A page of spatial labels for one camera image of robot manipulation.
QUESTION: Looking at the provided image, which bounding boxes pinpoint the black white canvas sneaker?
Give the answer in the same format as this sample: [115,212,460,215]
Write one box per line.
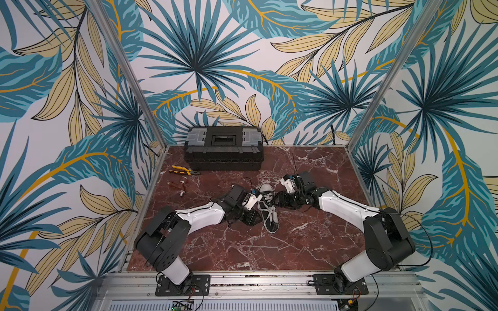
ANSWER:
[257,183,280,235]

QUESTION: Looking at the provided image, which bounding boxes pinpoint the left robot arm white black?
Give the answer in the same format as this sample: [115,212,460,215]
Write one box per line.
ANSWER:
[134,185,263,287]

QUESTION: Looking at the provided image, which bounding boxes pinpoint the red handled tool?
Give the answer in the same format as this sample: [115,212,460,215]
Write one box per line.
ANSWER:
[167,177,189,198]

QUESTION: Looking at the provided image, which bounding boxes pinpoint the black grey plastic toolbox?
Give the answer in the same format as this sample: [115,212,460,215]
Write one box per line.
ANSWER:
[184,126,264,171]

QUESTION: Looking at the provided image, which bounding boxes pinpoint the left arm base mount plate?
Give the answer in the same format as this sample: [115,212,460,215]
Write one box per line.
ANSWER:
[155,273,211,297]

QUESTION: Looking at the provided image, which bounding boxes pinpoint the yellow handled pliers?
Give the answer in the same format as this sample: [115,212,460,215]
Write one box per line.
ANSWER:
[168,165,200,176]

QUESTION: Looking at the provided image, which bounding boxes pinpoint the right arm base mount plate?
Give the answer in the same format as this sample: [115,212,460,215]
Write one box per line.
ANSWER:
[307,274,369,295]

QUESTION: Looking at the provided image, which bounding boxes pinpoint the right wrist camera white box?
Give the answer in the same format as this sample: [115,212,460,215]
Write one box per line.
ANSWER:
[280,174,297,194]

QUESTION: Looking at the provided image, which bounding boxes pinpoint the aluminium rail frame front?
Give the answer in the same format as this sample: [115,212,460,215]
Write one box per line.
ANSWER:
[92,271,431,310]

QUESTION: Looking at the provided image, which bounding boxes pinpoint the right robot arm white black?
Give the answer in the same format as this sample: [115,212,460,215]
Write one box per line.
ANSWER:
[274,172,416,285]

